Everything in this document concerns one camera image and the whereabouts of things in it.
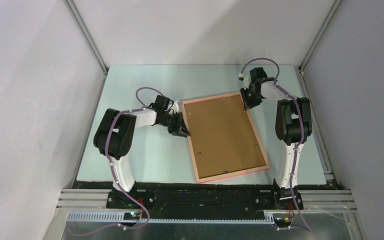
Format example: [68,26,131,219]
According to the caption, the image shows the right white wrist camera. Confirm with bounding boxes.
[238,73,252,90]

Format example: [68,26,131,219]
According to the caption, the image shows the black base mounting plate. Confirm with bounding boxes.
[72,180,339,221]

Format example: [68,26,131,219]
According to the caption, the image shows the aluminium front rail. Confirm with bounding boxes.
[56,189,357,224]

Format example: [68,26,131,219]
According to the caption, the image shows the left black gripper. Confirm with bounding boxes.
[159,111,191,138]

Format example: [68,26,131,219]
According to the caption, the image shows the brown backing board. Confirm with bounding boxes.
[183,95,268,180]

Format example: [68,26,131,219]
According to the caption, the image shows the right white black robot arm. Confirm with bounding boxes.
[238,67,312,209]

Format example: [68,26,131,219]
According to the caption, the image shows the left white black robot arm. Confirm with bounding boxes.
[93,95,191,208]

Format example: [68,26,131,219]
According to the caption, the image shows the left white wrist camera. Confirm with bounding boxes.
[171,100,182,114]

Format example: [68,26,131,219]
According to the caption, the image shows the right aluminium corner post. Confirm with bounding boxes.
[299,0,343,71]

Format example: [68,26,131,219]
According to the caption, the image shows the orange wooden picture frame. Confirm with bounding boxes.
[181,92,272,185]

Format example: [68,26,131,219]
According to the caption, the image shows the aluminium corner post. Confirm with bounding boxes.
[299,0,343,71]
[62,0,109,74]

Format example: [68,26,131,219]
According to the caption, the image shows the left aluminium corner post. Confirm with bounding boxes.
[62,0,109,74]

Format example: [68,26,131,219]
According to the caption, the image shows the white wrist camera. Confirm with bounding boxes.
[171,100,182,114]
[238,73,252,90]

